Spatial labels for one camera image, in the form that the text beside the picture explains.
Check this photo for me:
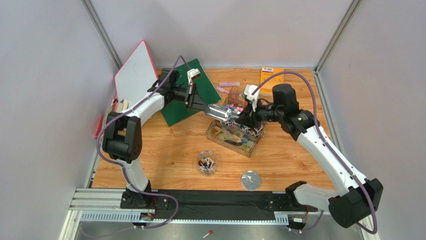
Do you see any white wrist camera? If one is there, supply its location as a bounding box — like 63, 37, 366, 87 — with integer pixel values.
243, 84, 259, 112
187, 68, 201, 86

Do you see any orange yellow book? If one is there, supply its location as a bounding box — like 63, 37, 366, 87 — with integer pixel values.
259, 66, 285, 96

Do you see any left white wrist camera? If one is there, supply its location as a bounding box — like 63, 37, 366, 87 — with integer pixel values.
187, 68, 201, 86

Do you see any white board pink frame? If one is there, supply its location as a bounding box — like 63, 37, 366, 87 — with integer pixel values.
114, 40, 158, 108

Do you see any green cutting mat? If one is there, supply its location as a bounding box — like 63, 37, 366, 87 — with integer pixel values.
159, 58, 222, 126

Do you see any silver round jar lid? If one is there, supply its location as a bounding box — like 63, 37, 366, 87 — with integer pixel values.
240, 170, 262, 191

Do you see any black base mat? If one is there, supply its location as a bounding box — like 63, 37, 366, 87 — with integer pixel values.
119, 188, 319, 221

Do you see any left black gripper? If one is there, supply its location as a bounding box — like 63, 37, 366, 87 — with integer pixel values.
171, 82, 211, 113

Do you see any stack of books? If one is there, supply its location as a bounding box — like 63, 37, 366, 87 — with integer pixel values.
94, 98, 129, 139

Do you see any aluminium front rail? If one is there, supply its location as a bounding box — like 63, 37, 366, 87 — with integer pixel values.
58, 187, 380, 240

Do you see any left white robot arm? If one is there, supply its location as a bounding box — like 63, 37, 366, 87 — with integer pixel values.
97, 68, 209, 196

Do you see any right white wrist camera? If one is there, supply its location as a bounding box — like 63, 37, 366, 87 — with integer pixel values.
243, 84, 259, 112

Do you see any silver metal scoop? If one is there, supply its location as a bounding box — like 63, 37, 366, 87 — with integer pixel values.
204, 104, 239, 122

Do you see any pink highlighter pen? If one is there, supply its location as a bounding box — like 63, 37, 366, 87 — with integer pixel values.
218, 82, 241, 87

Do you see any clear plastic jar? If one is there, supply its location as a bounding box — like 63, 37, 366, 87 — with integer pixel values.
196, 150, 218, 176

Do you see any red lollipop on floor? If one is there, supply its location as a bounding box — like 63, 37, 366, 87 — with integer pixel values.
202, 230, 213, 239

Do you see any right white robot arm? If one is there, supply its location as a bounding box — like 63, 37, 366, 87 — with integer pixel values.
236, 84, 384, 228

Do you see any clear compartment candy box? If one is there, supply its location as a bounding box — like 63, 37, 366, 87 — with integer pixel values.
206, 86, 267, 158

